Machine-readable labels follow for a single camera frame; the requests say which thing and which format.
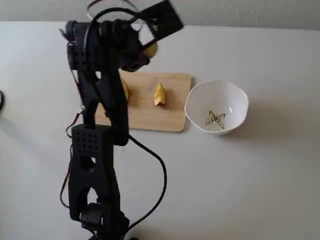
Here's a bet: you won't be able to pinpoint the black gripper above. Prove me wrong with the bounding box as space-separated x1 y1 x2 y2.
109 19 159 73

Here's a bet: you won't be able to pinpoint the large yellow apple slice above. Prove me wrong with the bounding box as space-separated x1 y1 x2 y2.
144 42 159 59

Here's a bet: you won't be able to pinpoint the small yellow apple slice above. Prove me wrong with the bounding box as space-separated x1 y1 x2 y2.
120 77 131 101

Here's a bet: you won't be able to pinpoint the apple slice with red skin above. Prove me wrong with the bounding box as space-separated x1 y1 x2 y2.
151 83 168 108

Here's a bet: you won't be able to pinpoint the wooden cutting board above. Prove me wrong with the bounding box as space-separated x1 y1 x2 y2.
93 71 193 133

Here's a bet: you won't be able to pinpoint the white bowl with butterfly print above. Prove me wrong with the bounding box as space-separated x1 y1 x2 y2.
184 79 250 136

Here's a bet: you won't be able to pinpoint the black flat camera mount plate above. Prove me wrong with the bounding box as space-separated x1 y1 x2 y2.
138 0 185 48

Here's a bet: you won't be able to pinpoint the thick black cable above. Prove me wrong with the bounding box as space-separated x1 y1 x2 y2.
122 134 168 240

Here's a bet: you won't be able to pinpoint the red thin wires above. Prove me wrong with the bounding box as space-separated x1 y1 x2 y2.
58 28 85 208

